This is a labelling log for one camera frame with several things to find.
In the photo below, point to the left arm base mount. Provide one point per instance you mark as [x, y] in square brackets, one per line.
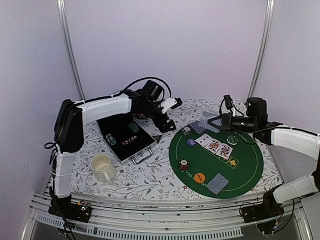
[63, 207]

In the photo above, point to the clear glass dealer button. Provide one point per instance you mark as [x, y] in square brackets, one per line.
[232, 140]

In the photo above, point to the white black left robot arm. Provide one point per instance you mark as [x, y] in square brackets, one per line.
[74, 115]

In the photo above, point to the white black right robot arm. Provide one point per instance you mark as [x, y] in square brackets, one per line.
[272, 133]

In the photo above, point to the purple small blind button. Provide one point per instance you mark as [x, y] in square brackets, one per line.
[191, 142]

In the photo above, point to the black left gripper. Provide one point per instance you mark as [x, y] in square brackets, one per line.
[159, 123]

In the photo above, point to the red black poker chip stack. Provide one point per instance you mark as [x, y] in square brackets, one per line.
[183, 165]

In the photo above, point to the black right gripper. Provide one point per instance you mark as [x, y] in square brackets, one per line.
[226, 118]

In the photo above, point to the left aluminium post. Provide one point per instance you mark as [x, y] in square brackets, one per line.
[62, 14]

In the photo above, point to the aluminium frame rail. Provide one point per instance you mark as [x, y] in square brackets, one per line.
[200, 219]

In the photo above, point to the green round poker mat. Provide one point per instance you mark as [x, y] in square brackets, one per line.
[211, 175]

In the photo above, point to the face-up court card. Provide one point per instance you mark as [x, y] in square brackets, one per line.
[213, 146]
[224, 151]

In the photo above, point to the cream ceramic mug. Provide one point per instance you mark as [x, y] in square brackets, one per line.
[103, 168]

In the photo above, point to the orange big blind button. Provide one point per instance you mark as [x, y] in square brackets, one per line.
[199, 178]

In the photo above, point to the white floral tablecloth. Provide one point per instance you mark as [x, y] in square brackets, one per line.
[154, 179]

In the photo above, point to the blue playing card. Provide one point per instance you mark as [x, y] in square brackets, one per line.
[211, 186]
[220, 182]
[195, 126]

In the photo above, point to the aluminium post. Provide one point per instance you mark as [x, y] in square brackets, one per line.
[62, 14]
[268, 17]

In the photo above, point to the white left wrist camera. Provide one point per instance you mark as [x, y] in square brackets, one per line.
[170, 103]

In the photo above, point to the right aluminium post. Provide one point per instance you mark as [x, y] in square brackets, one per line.
[268, 17]

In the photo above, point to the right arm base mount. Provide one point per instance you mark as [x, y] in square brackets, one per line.
[252, 212]

